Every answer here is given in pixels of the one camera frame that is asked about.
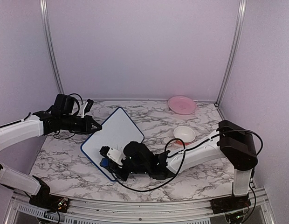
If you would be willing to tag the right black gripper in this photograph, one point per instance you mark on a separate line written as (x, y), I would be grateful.
(123, 176)

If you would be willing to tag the orange and white bowl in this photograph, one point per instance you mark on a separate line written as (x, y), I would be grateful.
(186, 134)

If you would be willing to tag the pink plate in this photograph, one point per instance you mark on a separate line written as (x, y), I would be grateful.
(182, 105)

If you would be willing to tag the front aluminium rail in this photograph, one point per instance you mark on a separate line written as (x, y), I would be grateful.
(87, 211)

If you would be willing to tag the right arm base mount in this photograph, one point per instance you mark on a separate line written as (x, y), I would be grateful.
(229, 203)

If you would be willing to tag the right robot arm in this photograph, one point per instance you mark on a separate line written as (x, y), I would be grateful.
(227, 141)

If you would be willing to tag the right aluminium frame post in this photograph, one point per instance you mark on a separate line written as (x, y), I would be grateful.
(233, 50)

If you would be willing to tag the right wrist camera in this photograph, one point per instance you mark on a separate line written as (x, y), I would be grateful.
(113, 154)

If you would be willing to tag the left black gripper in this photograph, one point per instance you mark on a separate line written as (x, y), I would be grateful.
(87, 127)

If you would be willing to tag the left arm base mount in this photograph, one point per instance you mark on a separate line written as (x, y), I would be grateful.
(51, 202)

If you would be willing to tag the left aluminium frame post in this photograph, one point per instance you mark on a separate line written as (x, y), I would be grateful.
(50, 45)

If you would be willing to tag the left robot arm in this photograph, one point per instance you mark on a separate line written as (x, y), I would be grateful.
(66, 114)

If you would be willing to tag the blue whiteboard eraser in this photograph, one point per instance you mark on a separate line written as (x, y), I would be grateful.
(104, 163)

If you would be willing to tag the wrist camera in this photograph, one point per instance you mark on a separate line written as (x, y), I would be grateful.
(86, 107)
(113, 154)

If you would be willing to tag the aluminium frame post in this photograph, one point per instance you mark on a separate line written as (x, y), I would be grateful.
(50, 45)
(233, 50)

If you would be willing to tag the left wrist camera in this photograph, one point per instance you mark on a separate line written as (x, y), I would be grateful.
(86, 107)

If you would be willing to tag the small blue-framed whiteboard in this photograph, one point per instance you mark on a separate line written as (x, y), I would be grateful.
(117, 131)

